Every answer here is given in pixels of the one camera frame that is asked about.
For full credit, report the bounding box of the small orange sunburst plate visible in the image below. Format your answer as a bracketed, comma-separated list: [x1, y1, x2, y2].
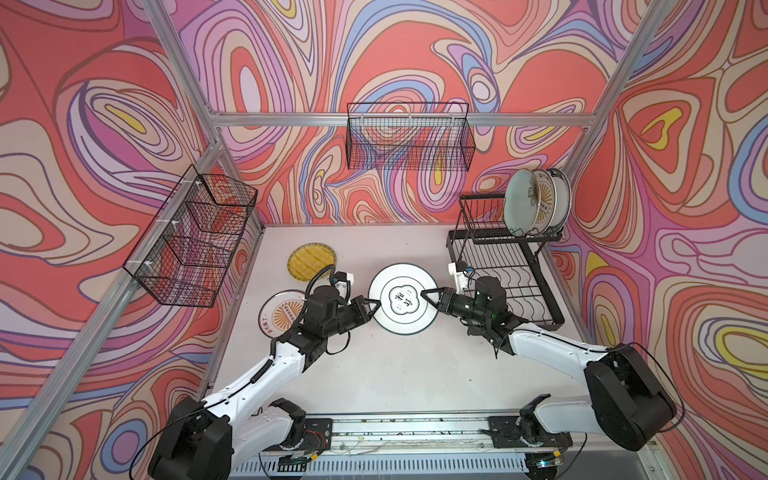
[258, 290, 305, 339]

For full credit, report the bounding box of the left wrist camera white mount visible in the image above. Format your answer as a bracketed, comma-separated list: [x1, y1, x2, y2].
[330, 271, 354, 303]

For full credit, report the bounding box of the large orange sunburst plate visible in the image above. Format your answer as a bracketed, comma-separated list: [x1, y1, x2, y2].
[531, 169, 556, 235]

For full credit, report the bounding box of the green rim lettered plate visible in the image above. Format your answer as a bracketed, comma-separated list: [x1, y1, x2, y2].
[549, 168, 572, 233]

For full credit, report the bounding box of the white plate green quatrefoil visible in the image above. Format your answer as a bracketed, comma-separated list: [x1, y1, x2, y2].
[368, 263, 438, 336]

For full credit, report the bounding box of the black wire basket wall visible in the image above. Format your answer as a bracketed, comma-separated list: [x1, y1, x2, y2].
[123, 166, 258, 308]
[345, 100, 476, 172]

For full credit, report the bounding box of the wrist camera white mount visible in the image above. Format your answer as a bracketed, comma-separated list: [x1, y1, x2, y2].
[330, 271, 354, 303]
[448, 260, 475, 294]

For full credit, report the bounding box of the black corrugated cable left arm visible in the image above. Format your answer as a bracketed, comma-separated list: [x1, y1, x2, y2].
[303, 263, 337, 301]

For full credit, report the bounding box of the yellow green woven tray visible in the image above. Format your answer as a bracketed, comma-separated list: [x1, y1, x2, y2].
[287, 242, 337, 282]

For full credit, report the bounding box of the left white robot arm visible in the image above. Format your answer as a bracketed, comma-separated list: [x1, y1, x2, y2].
[147, 285, 381, 479]

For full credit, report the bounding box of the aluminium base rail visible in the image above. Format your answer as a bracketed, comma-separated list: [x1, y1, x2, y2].
[179, 410, 649, 457]

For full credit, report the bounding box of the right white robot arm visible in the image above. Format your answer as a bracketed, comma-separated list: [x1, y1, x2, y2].
[420, 276, 677, 451]

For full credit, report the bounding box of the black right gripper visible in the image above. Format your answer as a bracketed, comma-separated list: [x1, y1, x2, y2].
[420, 287, 490, 326]

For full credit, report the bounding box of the black wire basket back wall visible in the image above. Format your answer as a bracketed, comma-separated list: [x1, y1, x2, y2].
[345, 100, 476, 172]

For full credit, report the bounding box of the light blue flower plate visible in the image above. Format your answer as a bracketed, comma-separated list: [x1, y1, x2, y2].
[503, 170, 538, 236]

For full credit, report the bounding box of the black two-tier dish rack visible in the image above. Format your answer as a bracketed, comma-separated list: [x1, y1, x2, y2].
[446, 193, 565, 331]

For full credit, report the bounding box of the black wire basket left wall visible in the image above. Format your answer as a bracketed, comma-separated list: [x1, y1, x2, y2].
[123, 166, 258, 308]

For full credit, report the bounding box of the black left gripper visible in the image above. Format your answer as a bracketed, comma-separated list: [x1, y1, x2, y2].
[321, 297, 383, 342]

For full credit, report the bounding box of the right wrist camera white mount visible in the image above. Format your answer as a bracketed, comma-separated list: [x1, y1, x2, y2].
[448, 260, 475, 294]

